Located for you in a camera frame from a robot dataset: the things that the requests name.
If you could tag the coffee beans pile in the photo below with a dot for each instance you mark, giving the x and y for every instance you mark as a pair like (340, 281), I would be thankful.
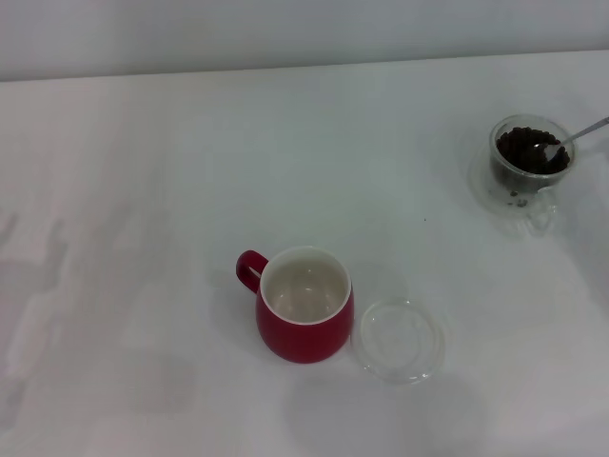
(521, 147)

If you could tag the red ceramic mug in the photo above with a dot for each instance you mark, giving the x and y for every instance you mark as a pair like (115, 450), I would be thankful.
(304, 338)

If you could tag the small clear glass dish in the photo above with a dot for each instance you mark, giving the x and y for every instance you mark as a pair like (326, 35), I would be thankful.
(399, 343)

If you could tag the clear glass saucer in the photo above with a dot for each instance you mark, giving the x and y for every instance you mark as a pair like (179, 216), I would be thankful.
(480, 190)

